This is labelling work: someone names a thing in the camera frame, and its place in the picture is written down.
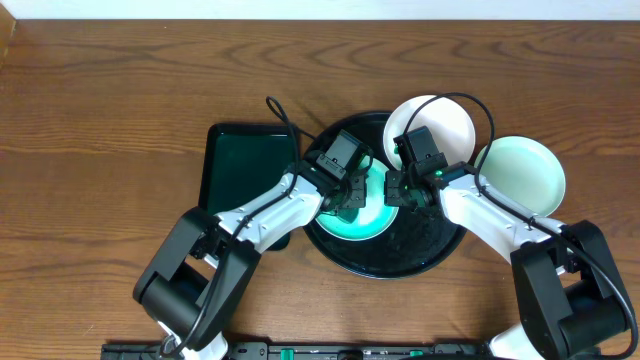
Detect green sponge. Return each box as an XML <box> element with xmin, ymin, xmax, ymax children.
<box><xmin>334</xmin><ymin>208</ymin><xmax>360</xmax><ymax>224</ymax></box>

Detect white plate with green stain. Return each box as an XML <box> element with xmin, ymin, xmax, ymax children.
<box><xmin>383</xmin><ymin>95</ymin><xmax>476</xmax><ymax>170</ymax></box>

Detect mint plate with green stain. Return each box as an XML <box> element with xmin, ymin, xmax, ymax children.
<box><xmin>474</xmin><ymin>136</ymin><xmax>566</xmax><ymax>216</ymax></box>

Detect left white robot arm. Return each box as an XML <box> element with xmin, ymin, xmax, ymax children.
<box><xmin>133</xmin><ymin>152</ymin><xmax>373</xmax><ymax>359</ymax></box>

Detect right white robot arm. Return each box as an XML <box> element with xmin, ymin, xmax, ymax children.
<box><xmin>384</xmin><ymin>154</ymin><xmax>639</xmax><ymax>359</ymax></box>

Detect round black tray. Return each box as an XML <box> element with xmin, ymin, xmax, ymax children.
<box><xmin>304</xmin><ymin>112</ymin><xmax>466</xmax><ymax>279</ymax></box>

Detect dark green rectangular tray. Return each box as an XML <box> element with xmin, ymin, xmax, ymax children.
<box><xmin>197</xmin><ymin>122</ymin><xmax>303</xmax><ymax>252</ymax></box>

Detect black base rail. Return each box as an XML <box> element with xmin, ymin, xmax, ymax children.
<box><xmin>99</xmin><ymin>340</ymin><xmax>501</xmax><ymax>360</ymax></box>

